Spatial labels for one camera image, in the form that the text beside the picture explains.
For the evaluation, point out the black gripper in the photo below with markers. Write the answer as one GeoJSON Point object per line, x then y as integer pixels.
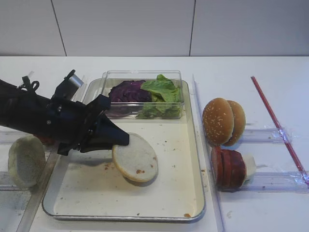
{"type": "Point", "coordinates": [84, 127]}

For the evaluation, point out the white bun bottom slice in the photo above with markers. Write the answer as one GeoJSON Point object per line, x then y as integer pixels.
{"type": "Point", "coordinates": [137, 161]}

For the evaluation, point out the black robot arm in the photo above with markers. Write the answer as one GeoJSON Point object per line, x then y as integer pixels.
{"type": "Point", "coordinates": [22, 109]}

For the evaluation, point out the green lettuce leaf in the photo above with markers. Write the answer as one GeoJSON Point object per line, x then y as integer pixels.
{"type": "Point", "coordinates": [165, 99]}

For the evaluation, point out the red meat patty front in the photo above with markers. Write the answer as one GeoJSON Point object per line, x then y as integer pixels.
{"type": "Point", "coordinates": [217, 165]}

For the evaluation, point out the dark meat patty stack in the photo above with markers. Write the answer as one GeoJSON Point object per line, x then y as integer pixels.
{"type": "Point", "coordinates": [234, 170]}

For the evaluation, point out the white cheese piece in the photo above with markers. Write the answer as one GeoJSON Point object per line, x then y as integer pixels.
{"type": "Point", "coordinates": [250, 167]}

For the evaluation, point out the purple cabbage leaf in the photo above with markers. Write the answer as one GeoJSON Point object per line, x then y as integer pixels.
{"type": "Point", "coordinates": [127, 91]}

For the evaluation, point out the clear plastic container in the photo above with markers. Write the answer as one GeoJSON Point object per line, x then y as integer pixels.
{"type": "Point", "coordinates": [113, 78]}

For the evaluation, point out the metal baking tray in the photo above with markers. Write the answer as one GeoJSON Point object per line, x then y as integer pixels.
{"type": "Point", "coordinates": [156, 178]}

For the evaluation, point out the bun bottom rear slice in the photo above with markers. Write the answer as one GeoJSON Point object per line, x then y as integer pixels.
{"type": "Point", "coordinates": [26, 161]}

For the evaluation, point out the sesame bun top front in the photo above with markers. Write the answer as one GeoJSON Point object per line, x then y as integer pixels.
{"type": "Point", "coordinates": [218, 121]}

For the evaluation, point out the bun top rear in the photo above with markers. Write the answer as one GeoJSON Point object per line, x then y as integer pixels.
{"type": "Point", "coordinates": [239, 122]}

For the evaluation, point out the clear holder upper right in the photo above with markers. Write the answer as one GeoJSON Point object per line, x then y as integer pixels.
{"type": "Point", "coordinates": [265, 136]}

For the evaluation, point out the clear holder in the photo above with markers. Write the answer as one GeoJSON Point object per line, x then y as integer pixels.
{"type": "Point", "coordinates": [277, 182]}
{"type": "Point", "coordinates": [265, 136]}

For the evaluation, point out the red plastic rod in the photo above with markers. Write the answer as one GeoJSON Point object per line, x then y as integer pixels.
{"type": "Point", "coordinates": [277, 123]}

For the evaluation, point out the clear holder lower right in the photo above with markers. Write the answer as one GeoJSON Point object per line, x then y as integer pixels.
{"type": "Point", "coordinates": [277, 182]}

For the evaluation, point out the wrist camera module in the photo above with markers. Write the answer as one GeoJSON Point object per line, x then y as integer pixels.
{"type": "Point", "coordinates": [68, 87]}

